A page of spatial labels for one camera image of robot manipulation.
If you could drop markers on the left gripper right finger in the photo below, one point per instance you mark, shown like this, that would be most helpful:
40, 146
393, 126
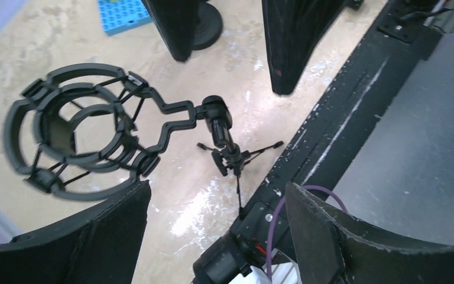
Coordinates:
332, 246

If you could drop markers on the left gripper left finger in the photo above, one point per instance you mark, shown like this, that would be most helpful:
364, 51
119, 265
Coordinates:
100, 244

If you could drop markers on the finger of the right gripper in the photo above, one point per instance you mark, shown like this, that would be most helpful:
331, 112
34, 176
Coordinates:
176, 22
293, 29

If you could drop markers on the black tripod shock-mount stand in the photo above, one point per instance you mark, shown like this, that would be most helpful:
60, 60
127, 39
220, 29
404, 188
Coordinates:
39, 129

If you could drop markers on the blue studded baseplate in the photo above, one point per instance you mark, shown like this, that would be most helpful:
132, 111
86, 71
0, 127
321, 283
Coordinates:
119, 16

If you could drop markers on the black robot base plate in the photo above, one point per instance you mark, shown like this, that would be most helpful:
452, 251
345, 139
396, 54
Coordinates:
344, 117

